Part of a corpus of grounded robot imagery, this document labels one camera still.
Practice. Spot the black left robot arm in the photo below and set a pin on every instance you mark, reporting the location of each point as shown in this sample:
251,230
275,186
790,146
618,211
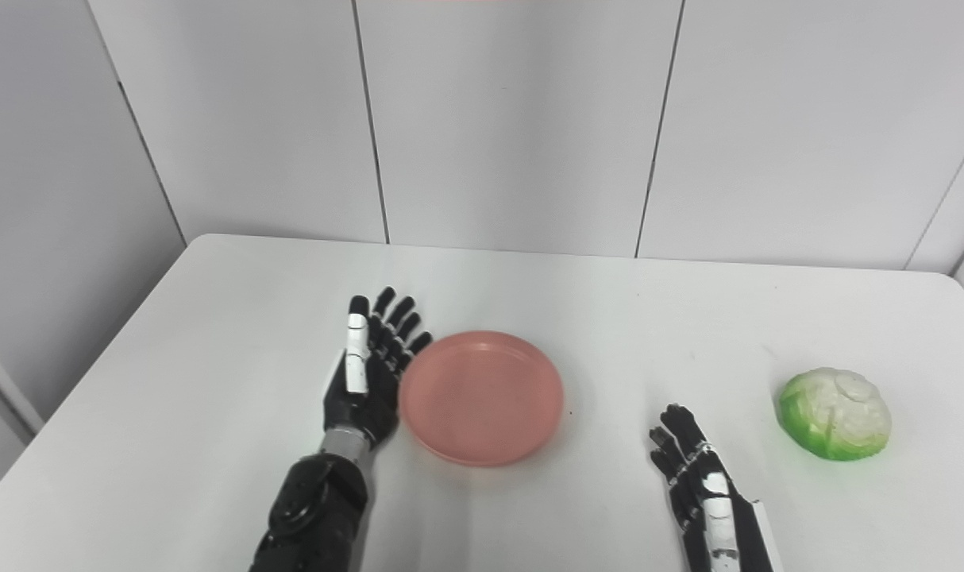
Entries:
315,508

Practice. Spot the pink plate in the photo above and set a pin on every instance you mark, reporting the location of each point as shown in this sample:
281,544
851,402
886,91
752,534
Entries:
482,397

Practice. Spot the green white cabbage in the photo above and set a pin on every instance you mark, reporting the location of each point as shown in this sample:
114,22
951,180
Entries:
835,413

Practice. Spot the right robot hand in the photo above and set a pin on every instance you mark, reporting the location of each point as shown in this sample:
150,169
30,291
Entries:
708,500

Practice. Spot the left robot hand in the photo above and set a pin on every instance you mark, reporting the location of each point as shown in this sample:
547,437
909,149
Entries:
367,381

